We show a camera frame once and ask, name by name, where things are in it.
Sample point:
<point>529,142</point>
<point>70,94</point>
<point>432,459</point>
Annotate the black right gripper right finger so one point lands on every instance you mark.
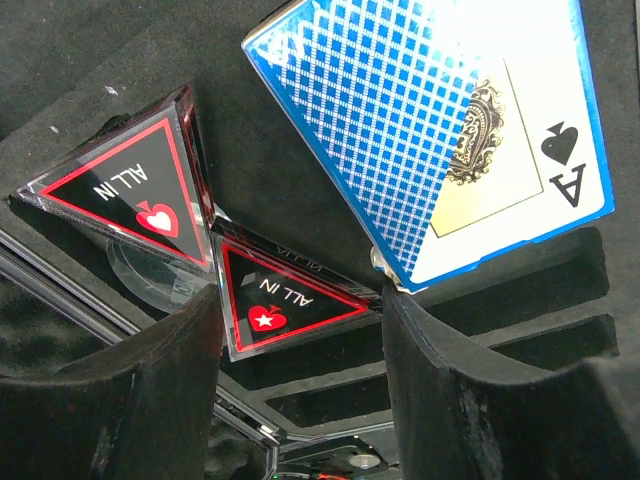
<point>463,411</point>

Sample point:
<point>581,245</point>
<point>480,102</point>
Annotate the blue playing card deck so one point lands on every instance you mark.
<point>456,131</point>

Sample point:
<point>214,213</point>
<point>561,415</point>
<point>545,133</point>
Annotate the red triangle all-in button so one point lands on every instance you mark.
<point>274,298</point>
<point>141,180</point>

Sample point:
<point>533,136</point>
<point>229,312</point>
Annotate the clear round dealer button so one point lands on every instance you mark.
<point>158,282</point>

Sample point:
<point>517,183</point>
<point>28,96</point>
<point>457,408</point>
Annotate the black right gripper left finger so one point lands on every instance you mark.
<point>140,409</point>

